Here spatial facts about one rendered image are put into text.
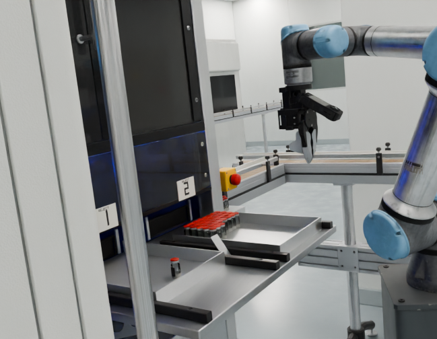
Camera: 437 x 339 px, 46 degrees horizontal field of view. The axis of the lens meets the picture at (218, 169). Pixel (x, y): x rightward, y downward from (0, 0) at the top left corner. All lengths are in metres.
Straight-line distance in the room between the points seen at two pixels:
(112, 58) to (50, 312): 0.26
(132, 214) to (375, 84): 2.35
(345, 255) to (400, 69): 1.00
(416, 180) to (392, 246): 0.15
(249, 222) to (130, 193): 1.07
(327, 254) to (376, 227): 1.27
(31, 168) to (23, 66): 0.09
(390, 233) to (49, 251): 0.81
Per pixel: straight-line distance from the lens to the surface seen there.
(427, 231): 1.21
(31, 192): 0.50
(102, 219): 1.32
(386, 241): 1.18
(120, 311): 1.12
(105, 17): 0.57
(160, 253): 1.40
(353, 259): 2.41
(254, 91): 10.62
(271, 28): 10.43
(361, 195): 2.94
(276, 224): 1.58
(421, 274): 1.34
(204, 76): 1.67
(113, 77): 0.57
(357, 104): 2.87
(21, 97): 0.49
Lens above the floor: 1.32
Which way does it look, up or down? 9 degrees down
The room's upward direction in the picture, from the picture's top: 6 degrees counter-clockwise
